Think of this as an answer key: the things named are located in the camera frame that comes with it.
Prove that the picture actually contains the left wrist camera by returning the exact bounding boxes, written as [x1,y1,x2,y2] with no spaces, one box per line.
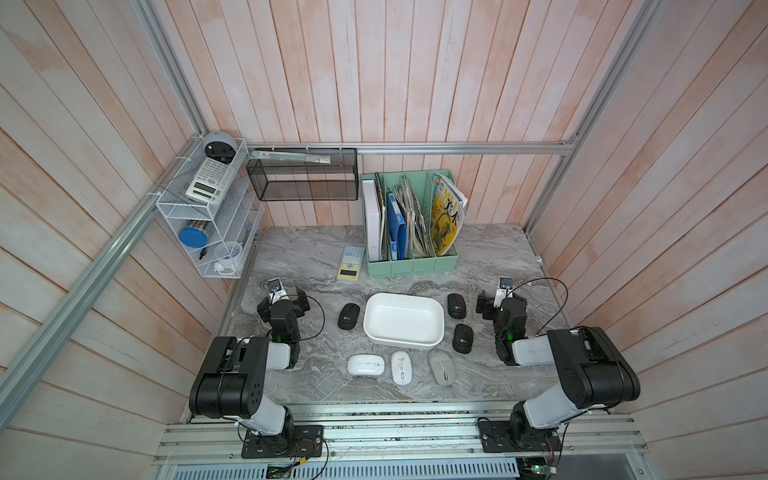
[266,278,289,304]

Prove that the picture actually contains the white wire wall shelf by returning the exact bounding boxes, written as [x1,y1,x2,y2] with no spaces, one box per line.
[156,137,264,279]

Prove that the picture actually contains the newspapers in organizer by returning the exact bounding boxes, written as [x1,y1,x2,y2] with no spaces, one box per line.
[394,175,432,259]

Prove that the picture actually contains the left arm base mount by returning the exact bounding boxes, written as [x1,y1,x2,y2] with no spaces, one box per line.
[241,424,324,459]

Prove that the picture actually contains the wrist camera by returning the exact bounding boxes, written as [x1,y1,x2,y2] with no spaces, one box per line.
[493,277,514,308]
[266,278,289,304]

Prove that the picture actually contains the blue lid jar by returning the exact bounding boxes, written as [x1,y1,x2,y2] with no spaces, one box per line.
[177,220,209,249]

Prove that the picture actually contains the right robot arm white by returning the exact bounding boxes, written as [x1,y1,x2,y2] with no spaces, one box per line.
[476,292,641,440]

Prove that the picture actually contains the yellow magazine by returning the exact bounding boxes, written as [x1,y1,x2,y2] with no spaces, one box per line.
[429,172,468,256]

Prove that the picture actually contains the black mouse wide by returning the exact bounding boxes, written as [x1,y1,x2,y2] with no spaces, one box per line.
[452,323,474,354]

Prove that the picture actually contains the black mesh wall basket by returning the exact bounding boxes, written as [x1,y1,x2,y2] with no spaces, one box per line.
[246,148,359,202]

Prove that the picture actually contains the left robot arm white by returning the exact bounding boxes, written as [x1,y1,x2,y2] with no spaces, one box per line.
[189,289,310,441]

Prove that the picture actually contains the white calculator on shelf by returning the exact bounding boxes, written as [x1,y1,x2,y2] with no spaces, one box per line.
[185,158,235,205]

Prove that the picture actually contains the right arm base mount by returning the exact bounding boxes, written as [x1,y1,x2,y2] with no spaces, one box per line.
[476,417,562,453]

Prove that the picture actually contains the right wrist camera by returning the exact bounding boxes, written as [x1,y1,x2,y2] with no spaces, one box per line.
[493,277,514,308]

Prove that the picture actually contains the white ceramic cup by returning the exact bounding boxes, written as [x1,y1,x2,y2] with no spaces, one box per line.
[213,241,243,275]

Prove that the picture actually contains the white mouse slim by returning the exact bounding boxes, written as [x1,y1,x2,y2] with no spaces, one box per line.
[391,351,413,386]

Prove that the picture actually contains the white binder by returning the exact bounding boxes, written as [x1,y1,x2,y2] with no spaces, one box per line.
[361,179,382,262]

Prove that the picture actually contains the white storage box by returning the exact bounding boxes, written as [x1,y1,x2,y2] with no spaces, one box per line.
[363,293,445,350]

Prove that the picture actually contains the white mouse wide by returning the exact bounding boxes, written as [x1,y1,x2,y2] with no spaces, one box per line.
[346,354,386,377]

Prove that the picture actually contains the green file organizer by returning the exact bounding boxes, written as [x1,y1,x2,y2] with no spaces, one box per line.
[359,170,459,278]

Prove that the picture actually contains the black mouse with logo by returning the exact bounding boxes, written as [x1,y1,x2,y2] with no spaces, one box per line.
[447,293,467,319]

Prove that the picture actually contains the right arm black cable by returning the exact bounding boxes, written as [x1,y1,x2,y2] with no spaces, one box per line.
[509,277,570,336]

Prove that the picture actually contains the round white black clock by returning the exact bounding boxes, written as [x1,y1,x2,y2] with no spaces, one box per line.
[203,132,238,165]

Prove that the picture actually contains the blue folder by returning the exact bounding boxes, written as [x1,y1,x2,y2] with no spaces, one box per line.
[387,192,408,261]

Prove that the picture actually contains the paper pack on basket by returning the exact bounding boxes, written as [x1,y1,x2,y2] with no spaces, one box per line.
[250,150,331,165]

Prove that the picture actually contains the black mouse plain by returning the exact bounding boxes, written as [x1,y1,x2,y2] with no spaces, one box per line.
[337,303,361,331]

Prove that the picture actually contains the yellow blue calculator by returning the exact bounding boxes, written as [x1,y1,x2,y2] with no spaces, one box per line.
[337,245,365,281]

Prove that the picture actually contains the grey mouse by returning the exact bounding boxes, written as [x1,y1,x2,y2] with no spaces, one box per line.
[427,350,456,386]

